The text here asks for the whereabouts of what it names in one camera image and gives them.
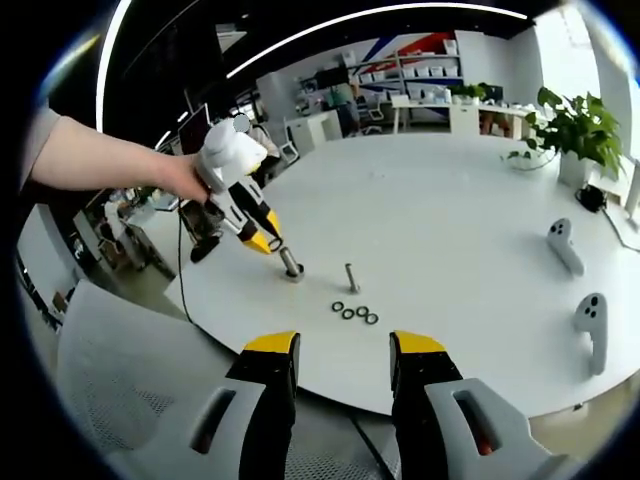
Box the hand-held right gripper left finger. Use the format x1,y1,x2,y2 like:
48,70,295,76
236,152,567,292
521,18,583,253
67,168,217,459
112,329,302,480

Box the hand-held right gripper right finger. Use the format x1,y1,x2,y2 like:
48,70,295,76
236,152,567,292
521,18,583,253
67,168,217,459
388,329,581,480

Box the large threaded steel stud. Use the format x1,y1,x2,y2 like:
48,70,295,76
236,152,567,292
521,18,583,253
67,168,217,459
279,247,306,284

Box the thin threaded steel stud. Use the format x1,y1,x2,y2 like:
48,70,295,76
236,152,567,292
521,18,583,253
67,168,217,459
343,262,362,295

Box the person's left hand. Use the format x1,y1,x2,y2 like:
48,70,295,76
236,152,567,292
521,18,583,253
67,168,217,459
164,153,214,204

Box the computer monitor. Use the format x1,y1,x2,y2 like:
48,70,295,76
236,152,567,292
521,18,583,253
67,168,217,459
178,103,211,156

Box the black rounded object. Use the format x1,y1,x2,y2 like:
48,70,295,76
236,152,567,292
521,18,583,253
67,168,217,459
190,238,221,264

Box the white mesh office chair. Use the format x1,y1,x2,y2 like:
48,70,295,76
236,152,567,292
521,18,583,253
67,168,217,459
54,279,401,480

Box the white ceiling light strip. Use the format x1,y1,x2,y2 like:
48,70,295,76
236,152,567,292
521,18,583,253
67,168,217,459
96,0,132,132
226,4,530,80

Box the white handheld controller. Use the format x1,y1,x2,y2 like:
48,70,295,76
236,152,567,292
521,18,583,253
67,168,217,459
546,217,585,276
573,292,609,376

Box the white storage shelves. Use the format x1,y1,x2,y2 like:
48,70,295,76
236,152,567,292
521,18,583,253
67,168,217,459
349,37,464,101

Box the white background desk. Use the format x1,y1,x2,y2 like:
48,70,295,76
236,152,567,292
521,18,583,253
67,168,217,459
392,94,482,135

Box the black power adapter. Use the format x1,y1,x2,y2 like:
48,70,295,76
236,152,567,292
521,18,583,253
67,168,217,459
577,184,607,214

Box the potted green plant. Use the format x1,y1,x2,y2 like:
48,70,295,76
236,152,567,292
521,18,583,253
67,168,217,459
502,86,626,190

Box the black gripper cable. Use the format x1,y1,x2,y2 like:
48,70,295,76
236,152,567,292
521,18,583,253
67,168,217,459
176,199,195,325

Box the black adapter cable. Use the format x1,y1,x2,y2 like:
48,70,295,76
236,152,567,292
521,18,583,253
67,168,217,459
602,207,640,251

